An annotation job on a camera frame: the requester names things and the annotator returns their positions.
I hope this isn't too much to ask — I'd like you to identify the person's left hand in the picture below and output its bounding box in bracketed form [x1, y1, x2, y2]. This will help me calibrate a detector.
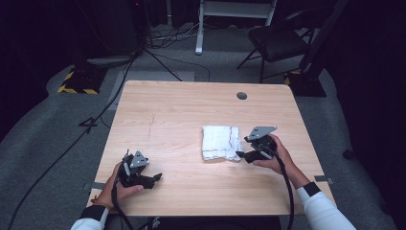
[93, 161, 145, 211]

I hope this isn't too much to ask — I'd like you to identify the white desk frame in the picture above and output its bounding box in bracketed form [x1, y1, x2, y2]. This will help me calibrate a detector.
[194, 0, 278, 56]

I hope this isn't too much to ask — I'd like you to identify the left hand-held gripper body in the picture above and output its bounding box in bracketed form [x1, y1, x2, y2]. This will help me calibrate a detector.
[118, 149, 157, 190]

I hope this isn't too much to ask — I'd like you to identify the hand-held gripper cable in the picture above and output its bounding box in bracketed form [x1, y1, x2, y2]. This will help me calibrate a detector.
[110, 159, 136, 230]
[269, 145, 297, 230]

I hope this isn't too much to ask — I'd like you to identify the white towel with dark stripe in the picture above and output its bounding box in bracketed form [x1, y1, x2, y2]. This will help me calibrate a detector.
[201, 125, 244, 163]

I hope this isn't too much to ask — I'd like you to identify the black slanted stand with base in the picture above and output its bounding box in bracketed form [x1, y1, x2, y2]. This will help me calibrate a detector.
[283, 0, 350, 98]

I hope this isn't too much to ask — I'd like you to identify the red bracelet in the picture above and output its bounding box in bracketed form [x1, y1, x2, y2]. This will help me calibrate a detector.
[90, 197, 111, 211]

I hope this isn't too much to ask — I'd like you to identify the black folding chair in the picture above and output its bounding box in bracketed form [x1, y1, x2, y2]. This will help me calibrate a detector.
[237, 8, 320, 84]

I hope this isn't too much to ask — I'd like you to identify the person's right hand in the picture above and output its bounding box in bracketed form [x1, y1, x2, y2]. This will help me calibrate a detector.
[252, 133, 297, 176]

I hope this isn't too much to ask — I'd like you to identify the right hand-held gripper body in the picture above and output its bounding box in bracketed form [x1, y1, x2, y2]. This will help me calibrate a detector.
[243, 126, 279, 163]

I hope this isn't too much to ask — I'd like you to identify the left hand-held gripper cable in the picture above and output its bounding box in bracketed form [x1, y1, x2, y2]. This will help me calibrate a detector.
[110, 159, 136, 230]

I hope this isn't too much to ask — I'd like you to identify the bundle of floor cables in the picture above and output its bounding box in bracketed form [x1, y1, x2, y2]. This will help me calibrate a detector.
[145, 22, 205, 50]

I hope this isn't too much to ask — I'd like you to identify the right hand-held gripper cable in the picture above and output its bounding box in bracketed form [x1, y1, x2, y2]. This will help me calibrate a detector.
[269, 145, 297, 230]

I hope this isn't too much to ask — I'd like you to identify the stand base with hazard tape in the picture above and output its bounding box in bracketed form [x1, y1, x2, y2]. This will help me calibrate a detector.
[56, 65, 108, 96]

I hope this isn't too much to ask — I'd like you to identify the grey tape strip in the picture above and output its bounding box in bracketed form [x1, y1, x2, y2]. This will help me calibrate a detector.
[313, 174, 335, 185]
[82, 181, 107, 192]

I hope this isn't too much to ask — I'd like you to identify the long black floor cable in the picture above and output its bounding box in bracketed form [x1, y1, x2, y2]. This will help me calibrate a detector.
[7, 56, 138, 230]

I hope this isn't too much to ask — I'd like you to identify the thin black floor cable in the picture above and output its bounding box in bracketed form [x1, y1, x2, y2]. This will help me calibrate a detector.
[152, 52, 212, 82]

